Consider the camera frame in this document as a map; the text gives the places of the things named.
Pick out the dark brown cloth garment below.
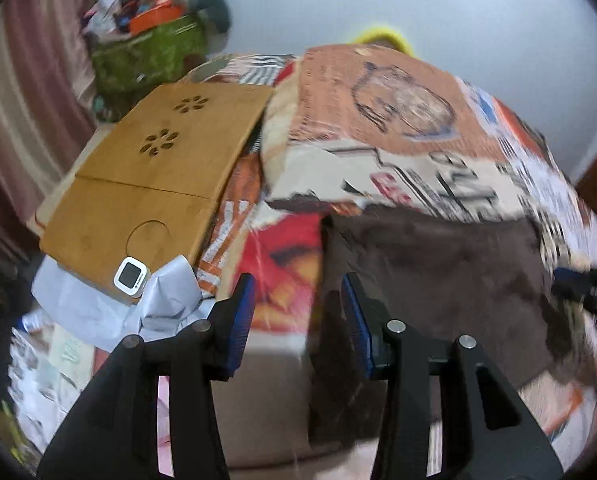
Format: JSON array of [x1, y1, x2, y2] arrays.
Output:
[[308, 205, 571, 445]]

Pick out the crumpled white paper sheet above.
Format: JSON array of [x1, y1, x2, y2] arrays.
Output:
[[32, 256, 216, 352]]

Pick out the small white digital timer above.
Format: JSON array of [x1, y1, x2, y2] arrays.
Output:
[[113, 256, 151, 298]]

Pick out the bamboo folding lap table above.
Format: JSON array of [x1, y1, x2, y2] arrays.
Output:
[[40, 82, 272, 298]]

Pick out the newspaper print bed cover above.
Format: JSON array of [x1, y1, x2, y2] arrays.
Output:
[[187, 44, 597, 479]]

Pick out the striped red beige curtain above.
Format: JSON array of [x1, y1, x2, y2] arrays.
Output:
[[0, 0, 94, 258]]

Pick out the yellow curved foam tube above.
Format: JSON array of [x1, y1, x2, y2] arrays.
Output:
[[352, 26, 416, 58]]

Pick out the green storage bag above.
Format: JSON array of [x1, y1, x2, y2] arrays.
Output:
[[91, 15, 207, 120]]

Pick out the orange box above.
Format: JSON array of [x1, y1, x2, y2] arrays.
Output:
[[129, 0, 184, 36]]

